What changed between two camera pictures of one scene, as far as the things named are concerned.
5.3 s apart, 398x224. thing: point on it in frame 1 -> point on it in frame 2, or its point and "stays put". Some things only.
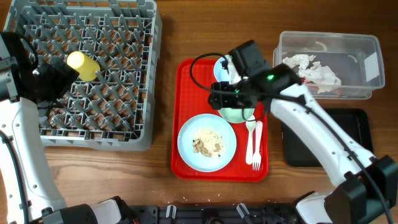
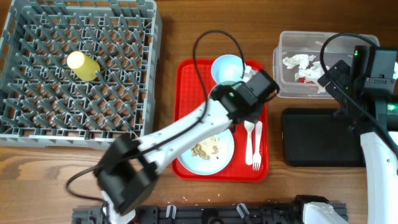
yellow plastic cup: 86,66 stays put
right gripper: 221,97 -> 341,69
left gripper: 63,80 -> 257,116
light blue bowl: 221,74 stays put
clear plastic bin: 333,66 stays put
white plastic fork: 257,157 stays put
